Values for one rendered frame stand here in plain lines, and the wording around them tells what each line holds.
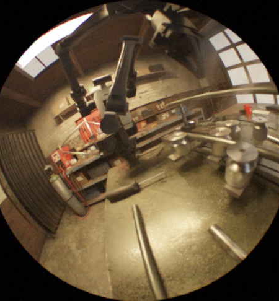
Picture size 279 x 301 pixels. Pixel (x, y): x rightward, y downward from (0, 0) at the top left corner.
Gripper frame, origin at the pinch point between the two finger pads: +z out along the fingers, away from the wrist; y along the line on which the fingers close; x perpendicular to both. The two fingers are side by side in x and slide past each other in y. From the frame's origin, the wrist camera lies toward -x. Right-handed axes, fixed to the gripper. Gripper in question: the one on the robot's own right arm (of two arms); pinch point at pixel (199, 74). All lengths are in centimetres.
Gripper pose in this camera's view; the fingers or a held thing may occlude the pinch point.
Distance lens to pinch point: 20.0
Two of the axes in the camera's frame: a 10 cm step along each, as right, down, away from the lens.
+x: -2.3, -2.6, 9.4
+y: 8.9, -4.4, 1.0
